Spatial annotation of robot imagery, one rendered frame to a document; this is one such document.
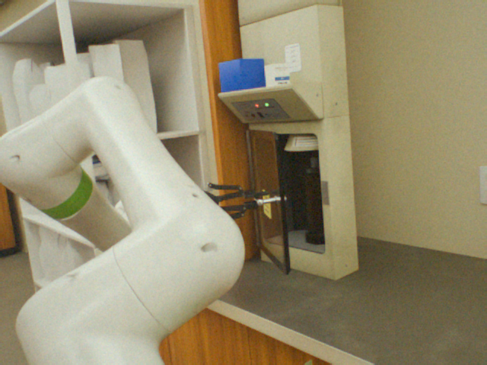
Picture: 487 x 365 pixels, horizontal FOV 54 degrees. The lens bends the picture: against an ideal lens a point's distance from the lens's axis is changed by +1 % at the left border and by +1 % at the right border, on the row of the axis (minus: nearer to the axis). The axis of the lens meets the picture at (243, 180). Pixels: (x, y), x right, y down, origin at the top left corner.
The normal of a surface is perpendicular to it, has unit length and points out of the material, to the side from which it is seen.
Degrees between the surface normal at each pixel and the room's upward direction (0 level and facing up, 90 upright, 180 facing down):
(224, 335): 90
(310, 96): 90
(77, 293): 52
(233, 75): 90
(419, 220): 90
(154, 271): 71
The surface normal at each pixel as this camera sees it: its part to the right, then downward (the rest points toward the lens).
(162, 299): 0.25, 0.18
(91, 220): 0.63, 0.59
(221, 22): 0.64, 0.06
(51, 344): -0.26, -0.31
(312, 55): -0.76, 0.18
